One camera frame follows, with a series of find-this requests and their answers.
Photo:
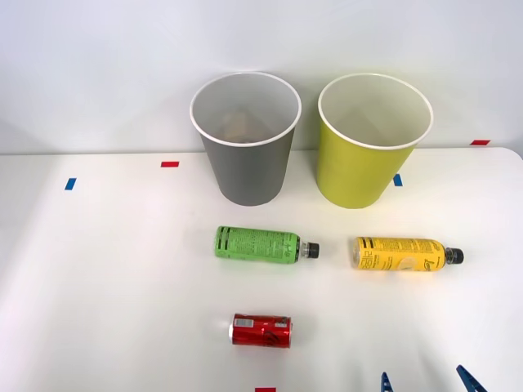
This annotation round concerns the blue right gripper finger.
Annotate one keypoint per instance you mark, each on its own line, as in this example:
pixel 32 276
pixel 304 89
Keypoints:
pixel 472 384
pixel 385 384

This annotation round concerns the orange and white drink can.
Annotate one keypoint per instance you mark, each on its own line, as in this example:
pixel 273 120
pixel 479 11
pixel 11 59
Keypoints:
pixel 233 126

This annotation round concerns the yellow label plastic bottle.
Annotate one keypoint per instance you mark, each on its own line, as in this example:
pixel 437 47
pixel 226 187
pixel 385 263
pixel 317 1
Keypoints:
pixel 392 253

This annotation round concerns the red drink can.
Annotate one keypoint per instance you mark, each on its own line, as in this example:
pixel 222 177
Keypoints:
pixel 261 330

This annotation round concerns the green label plastic bottle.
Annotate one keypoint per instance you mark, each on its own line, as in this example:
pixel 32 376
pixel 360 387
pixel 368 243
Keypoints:
pixel 253 245

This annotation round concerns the yellow-green plastic waste bin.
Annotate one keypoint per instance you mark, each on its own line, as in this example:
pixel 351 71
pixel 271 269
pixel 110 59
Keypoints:
pixel 355 175

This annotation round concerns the grey plastic waste bin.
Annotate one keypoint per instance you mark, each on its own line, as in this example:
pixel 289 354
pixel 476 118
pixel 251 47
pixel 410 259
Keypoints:
pixel 249 171

